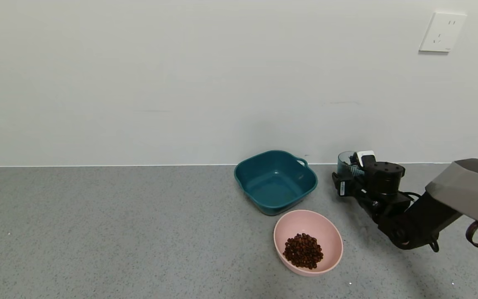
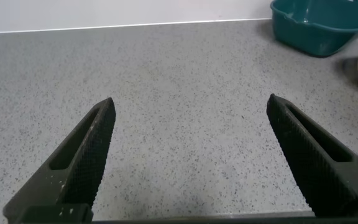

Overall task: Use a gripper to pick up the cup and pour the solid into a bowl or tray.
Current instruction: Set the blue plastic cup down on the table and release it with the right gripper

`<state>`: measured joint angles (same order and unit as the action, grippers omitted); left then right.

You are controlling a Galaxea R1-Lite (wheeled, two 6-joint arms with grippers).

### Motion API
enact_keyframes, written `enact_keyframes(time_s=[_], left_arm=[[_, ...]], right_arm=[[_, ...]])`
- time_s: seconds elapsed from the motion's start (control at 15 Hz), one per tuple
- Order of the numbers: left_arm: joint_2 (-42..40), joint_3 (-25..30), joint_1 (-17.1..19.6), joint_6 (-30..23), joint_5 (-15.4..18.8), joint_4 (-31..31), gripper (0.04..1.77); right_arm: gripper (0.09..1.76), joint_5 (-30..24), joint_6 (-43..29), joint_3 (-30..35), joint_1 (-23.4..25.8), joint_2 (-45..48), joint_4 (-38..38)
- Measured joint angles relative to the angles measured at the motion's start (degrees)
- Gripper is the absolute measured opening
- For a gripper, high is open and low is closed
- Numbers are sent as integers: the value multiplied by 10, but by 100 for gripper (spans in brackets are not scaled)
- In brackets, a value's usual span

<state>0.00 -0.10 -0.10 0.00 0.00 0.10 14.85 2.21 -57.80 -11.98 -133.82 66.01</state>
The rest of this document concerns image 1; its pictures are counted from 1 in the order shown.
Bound white wall socket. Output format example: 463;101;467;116
419;12;467;53

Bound pink plastic bowl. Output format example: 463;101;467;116
273;209;344;277

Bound teal plastic basin with handle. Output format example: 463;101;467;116
234;150;318;216

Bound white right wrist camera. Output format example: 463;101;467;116
354;150;377;167

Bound translucent blue-grey measuring cup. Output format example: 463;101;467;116
337;151;366;177

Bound dark brown coffee beans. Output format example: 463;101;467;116
283;233;324;270

